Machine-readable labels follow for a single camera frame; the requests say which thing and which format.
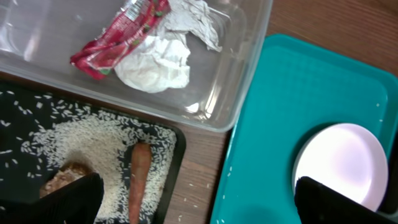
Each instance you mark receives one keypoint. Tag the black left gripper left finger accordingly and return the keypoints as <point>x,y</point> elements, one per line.
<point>77,202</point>

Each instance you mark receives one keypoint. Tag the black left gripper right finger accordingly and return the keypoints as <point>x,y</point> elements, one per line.
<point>319,204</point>

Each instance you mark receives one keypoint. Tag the brown food chunk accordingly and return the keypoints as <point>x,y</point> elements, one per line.
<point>67,174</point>

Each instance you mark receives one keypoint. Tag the pink plate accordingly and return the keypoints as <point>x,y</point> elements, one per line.
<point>347,158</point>

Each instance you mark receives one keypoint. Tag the orange carrot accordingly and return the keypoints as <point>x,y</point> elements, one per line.
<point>140,164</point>

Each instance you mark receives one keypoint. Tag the white rice pile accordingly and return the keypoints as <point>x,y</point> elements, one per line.
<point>87,146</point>

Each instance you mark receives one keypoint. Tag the red snack wrapper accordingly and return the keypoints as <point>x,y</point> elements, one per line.
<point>129,28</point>

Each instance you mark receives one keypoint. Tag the white napkin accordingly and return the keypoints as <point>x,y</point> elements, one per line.
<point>160,62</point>

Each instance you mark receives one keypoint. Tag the black food waste tray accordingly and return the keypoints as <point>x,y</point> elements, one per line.
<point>18,130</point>

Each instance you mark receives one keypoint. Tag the teal plastic tray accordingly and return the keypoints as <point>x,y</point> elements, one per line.
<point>297,90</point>

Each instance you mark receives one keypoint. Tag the clear plastic bin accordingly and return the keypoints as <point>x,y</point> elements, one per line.
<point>38,38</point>

